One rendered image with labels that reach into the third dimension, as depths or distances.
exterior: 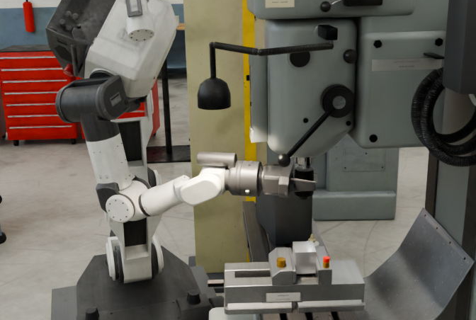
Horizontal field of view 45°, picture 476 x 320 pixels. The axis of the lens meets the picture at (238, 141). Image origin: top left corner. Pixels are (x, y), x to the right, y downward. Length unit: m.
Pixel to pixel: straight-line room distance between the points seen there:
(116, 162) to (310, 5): 0.65
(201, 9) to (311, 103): 1.84
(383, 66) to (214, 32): 1.87
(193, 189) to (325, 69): 0.44
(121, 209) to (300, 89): 0.58
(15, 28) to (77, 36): 9.28
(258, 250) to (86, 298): 0.80
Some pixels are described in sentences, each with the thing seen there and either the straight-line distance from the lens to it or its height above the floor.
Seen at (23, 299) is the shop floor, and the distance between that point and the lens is 3.54.
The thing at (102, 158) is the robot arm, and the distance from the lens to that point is 1.53.
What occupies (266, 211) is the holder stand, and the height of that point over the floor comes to 1.00.
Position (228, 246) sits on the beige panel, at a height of 0.20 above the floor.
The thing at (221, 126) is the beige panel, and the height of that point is 0.92.
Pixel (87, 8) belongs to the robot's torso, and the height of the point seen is 1.64.
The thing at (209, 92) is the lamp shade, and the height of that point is 1.48.
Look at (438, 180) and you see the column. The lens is 1.61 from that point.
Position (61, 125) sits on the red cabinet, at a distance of 6.27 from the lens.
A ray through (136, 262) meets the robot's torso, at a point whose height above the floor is 0.72.
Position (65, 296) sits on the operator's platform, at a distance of 2.68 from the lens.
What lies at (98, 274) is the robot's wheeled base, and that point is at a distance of 2.45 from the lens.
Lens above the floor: 1.73
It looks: 16 degrees down
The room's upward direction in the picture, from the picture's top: 1 degrees counter-clockwise
